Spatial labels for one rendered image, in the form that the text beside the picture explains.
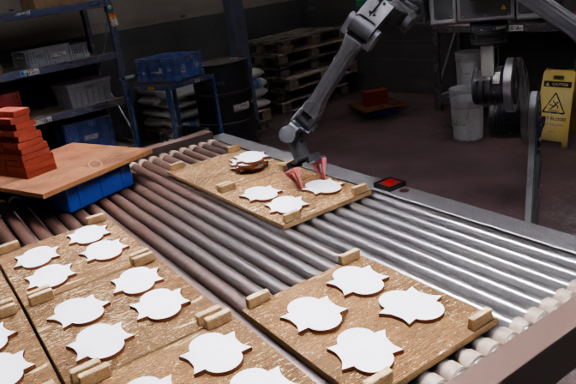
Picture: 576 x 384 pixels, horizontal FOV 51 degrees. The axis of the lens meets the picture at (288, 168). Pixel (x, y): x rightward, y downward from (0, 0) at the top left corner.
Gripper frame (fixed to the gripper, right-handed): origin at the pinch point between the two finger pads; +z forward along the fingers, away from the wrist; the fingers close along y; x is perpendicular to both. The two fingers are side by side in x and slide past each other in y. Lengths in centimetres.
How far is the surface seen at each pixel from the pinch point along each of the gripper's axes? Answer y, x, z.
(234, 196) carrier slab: -22.4, 13.5, -5.0
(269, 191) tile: -13.6, 5.2, -2.2
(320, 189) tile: -2.3, -6.6, 3.3
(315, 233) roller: -20.3, -23.5, 14.8
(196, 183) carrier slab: -24.0, 36.0, -15.7
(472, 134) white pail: 308, 199, 2
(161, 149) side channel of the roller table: -12, 89, -41
